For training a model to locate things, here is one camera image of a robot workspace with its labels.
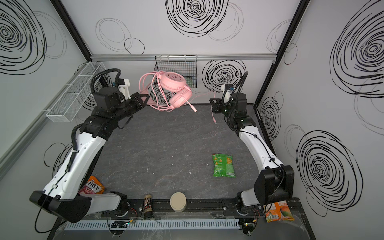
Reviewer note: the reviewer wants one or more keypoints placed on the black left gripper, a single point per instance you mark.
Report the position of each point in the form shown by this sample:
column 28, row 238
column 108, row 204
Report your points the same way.
column 137, row 100

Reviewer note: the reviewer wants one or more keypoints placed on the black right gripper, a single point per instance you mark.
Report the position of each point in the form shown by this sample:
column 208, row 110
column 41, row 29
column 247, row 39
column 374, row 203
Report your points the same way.
column 217, row 105

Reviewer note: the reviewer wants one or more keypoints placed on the pink headphones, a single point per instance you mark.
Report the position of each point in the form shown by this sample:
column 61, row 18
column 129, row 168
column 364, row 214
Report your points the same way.
column 172, row 86

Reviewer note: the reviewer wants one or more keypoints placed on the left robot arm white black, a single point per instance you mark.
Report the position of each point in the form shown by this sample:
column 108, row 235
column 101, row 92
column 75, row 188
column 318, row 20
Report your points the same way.
column 61, row 196

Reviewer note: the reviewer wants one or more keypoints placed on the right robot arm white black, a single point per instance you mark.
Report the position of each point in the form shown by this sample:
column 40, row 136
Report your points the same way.
column 275, row 182

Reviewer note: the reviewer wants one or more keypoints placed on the green snack bag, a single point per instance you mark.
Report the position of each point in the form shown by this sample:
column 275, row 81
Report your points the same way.
column 223, row 166

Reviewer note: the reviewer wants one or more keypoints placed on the beige round lid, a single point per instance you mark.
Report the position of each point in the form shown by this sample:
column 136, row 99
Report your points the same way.
column 178, row 202

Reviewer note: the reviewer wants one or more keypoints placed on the orange white snack bag left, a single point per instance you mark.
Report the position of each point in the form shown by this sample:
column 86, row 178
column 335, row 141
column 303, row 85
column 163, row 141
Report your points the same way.
column 92, row 187

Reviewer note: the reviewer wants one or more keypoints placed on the small brown bottle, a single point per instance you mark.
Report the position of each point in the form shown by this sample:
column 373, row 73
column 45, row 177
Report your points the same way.
column 147, row 207

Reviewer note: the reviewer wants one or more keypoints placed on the orange snack bag right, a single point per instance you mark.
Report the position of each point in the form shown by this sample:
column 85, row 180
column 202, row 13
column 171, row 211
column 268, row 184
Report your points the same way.
column 278, row 211

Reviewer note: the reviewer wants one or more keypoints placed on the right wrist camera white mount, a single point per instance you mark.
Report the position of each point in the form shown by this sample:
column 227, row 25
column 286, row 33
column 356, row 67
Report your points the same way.
column 227, row 93

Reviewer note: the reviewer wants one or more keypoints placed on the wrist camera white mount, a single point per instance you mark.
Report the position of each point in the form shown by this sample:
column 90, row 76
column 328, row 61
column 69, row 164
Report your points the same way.
column 227, row 93
column 123, row 86

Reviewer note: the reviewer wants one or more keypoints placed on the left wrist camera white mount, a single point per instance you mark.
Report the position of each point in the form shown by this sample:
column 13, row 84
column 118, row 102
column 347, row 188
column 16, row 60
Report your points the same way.
column 123, row 86

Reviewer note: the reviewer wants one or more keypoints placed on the black wire basket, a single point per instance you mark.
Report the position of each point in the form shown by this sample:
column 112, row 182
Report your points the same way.
column 185, row 65

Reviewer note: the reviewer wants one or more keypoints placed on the clear plastic wall shelf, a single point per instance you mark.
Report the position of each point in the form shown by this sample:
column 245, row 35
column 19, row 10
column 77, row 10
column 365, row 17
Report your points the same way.
column 75, row 94

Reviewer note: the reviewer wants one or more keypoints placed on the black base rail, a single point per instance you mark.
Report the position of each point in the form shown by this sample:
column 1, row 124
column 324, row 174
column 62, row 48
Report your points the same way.
column 217, row 208

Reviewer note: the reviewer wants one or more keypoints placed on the white slotted cable duct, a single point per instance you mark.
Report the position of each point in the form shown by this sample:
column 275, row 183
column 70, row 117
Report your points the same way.
column 194, row 224

